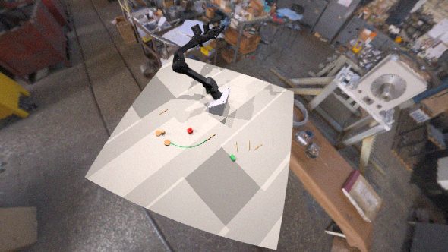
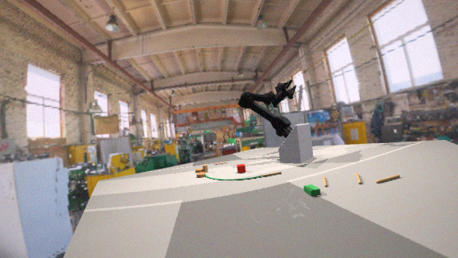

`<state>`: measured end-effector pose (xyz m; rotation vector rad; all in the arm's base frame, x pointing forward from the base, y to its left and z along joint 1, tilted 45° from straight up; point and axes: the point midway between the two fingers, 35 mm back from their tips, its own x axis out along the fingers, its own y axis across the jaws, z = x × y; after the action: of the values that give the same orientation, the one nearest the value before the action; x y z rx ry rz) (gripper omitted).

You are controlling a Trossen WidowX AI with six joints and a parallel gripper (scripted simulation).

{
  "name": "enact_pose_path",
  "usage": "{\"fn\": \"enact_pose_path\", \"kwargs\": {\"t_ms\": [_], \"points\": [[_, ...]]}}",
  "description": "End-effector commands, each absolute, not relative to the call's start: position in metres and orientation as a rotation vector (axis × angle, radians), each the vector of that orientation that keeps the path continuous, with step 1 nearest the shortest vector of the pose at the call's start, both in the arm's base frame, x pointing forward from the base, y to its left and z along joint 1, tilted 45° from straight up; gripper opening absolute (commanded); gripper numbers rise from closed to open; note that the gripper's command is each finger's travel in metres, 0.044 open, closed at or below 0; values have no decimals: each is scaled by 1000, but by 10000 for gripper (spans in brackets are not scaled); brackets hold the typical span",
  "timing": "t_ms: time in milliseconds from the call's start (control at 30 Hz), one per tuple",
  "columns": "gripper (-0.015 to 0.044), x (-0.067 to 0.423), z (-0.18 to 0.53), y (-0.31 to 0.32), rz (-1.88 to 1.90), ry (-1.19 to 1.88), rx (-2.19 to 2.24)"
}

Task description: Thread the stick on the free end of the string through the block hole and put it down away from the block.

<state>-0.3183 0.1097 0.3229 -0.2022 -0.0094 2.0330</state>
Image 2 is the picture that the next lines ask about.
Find small green block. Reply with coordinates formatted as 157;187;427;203
304;184;321;196

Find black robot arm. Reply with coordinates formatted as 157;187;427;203
238;91;293;138

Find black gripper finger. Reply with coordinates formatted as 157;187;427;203
288;85;297;96
281;80;293;88

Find red block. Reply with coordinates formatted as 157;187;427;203
237;164;246;173

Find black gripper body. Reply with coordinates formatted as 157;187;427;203
276;83;293;101

